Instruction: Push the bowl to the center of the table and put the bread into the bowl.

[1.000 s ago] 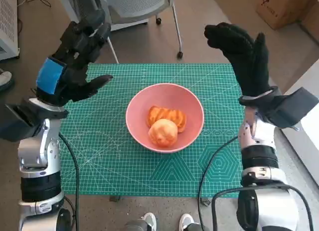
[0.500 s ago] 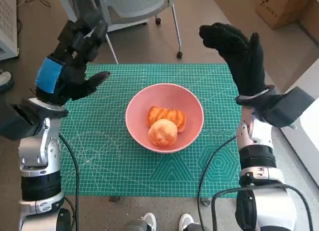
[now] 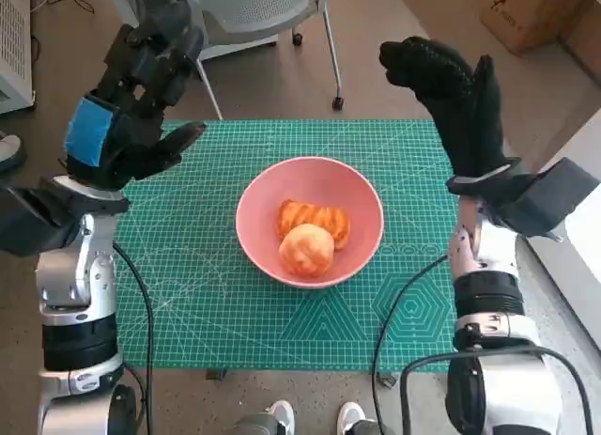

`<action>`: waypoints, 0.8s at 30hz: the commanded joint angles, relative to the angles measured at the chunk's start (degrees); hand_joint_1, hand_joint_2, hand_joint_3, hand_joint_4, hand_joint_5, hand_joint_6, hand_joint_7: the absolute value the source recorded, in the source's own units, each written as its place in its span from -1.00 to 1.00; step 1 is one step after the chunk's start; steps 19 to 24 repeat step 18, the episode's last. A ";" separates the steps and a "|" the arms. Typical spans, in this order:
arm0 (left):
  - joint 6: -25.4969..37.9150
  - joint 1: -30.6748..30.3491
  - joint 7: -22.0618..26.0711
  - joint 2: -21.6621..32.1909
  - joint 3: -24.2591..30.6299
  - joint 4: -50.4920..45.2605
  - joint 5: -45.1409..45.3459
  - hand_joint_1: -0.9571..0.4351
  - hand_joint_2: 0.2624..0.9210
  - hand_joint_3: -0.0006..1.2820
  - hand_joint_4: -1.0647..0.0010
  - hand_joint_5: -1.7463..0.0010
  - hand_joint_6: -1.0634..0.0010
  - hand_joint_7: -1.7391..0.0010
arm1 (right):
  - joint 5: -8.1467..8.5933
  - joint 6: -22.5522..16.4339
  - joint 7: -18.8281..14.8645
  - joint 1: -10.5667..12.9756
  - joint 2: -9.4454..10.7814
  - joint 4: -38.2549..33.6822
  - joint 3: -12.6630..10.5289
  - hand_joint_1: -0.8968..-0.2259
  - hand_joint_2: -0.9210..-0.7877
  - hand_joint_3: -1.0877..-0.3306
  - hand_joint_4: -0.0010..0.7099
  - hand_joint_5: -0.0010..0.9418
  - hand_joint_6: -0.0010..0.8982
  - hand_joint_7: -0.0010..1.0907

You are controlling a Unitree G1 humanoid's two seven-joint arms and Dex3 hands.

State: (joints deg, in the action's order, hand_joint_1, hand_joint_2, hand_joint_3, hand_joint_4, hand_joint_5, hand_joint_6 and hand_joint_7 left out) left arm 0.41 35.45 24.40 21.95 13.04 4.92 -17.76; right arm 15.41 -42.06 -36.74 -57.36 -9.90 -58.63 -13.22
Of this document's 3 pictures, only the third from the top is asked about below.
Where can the bare left robot hand blue tape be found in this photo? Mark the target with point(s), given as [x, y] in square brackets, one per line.
[127, 125]

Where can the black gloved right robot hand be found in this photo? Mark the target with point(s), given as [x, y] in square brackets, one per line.
[455, 111]

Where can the pink bowl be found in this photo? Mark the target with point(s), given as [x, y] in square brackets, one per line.
[263, 219]

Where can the rectangular braided bread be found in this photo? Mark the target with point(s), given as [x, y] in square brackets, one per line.
[324, 216]

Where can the round bread bun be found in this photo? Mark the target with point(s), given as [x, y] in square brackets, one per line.
[305, 252]

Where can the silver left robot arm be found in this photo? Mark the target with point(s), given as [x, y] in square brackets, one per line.
[75, 275]

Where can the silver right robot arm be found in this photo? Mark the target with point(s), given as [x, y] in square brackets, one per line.
[488, 252]

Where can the person's shoe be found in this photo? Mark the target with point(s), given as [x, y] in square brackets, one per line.
[10, 150]

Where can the printed cardboard box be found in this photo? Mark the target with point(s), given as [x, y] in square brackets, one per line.
[526, 12]

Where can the white perforated cabinet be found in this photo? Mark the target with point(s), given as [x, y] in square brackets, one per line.
[16, 31]

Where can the grey mesh office chair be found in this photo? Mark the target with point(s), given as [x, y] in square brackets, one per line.
[263, 7]

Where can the white box appliance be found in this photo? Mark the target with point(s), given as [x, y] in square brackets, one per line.
[554, 284]

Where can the green cutting mat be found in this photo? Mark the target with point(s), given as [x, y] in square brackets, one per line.
[211, 313]

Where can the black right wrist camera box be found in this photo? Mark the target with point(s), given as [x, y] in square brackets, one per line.
[544, 195]

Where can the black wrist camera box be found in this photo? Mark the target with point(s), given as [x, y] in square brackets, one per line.
[33, 223]
[544, 195]

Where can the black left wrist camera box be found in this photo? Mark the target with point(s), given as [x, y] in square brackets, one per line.
[33, 223]

